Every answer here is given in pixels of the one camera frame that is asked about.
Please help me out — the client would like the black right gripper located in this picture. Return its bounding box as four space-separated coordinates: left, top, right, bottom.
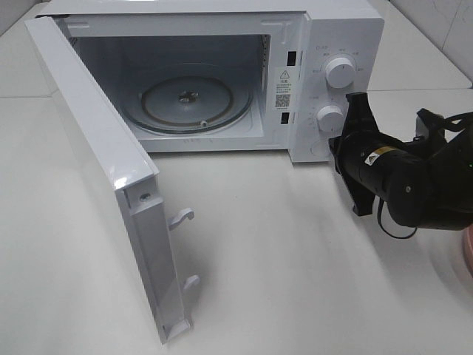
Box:
329 92 421 217

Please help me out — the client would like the round white door button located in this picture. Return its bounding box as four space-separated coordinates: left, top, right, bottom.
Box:
310 141 330 158

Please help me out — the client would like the pink round plate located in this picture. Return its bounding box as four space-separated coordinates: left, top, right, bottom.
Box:
463 225 473 274

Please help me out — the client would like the white microwave door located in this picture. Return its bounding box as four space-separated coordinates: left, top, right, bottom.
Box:
25 17 200 343

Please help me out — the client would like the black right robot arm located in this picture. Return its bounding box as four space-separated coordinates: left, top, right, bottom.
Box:
329 92 472 230

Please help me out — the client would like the lower white microwave knob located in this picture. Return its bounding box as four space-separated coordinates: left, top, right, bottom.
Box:
316 105 345 132

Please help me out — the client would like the white microwave knob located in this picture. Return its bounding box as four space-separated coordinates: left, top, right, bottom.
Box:
316 105 345 132
325 56 355 89

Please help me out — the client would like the upper white microwave knob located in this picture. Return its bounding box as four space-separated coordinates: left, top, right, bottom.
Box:
325 56 355 89

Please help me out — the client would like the white microwave oven body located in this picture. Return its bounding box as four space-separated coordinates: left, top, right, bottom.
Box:
31 1 384 163

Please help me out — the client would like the glass microwave turntable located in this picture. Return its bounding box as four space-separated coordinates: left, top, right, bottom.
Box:
120 63 253 135

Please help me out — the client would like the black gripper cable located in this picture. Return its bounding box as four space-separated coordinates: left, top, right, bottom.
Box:
375 197 418 240

